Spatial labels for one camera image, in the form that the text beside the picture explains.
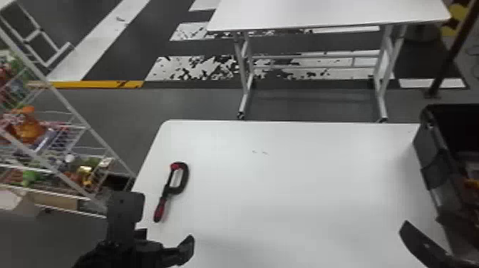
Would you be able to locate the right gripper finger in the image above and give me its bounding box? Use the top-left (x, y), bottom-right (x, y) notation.
top-left (398, 220), bottom-right (457, 268)

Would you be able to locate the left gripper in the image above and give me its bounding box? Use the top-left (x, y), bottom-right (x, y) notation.
top-left (125, 228), bottom-right (196, 268)

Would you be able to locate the red black clamp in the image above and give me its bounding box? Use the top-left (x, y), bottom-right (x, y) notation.
top-left (153, 161), bottom-right (190, 224)

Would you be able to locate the black tool box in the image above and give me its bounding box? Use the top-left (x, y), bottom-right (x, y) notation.
top-left (412, 103), bottom-right (479, 264)

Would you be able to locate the orange snack packet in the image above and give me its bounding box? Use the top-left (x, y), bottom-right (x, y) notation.
top-left (4, 105), bottom-right (47, 145)

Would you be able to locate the white side table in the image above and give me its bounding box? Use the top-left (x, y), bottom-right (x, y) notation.
top-left (206, 0), bottom-right (452, 124)

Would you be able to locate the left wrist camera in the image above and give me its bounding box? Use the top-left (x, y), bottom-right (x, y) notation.
top-left (105, 191), bottom-right (146, 245)

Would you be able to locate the white wire rack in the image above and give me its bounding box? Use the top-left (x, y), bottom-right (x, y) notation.
top-left (0, 0), bottom-right (138, 220)

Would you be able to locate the black post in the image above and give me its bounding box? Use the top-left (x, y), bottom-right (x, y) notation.
top-left (423, 0), bottom-right (479, 100)

